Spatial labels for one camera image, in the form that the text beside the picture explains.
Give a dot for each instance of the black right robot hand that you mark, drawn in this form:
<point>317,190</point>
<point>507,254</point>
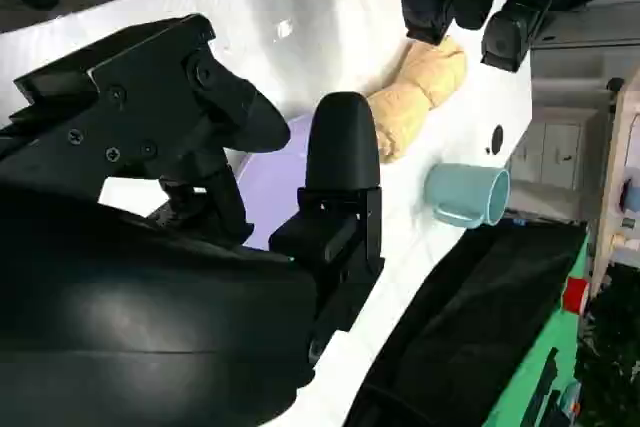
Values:
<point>125,307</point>

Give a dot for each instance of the beige towel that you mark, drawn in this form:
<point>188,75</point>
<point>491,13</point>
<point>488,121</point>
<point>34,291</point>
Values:
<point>425,92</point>

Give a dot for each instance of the white cabinet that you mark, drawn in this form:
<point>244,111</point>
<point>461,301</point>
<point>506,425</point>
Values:
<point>560,112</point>

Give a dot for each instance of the lilac plate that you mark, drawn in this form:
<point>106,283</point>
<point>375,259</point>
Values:
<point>277,182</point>

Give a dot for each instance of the pale green mug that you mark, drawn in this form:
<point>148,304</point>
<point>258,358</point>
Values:
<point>460,192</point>

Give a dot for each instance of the beige machine panel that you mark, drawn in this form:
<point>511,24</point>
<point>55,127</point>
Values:
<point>617,182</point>

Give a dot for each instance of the red tape roll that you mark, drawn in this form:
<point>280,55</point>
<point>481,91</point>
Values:
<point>577,296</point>

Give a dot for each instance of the black cloth backdrop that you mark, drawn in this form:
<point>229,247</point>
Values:
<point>465,337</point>

